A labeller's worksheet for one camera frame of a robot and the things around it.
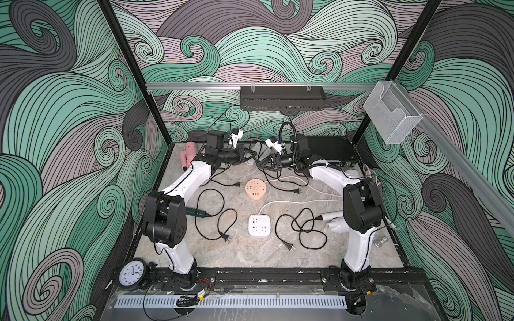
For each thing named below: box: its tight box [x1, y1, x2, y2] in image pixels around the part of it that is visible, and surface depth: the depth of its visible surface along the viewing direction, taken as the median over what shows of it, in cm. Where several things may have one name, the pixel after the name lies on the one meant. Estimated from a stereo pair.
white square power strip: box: [247, 214, 272, 237], surface depth 87 cm
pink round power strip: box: [244, 178, 267, 200], surface depth 100 cm
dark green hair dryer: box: [185, 206, 211, 219], surface depth 90 cm
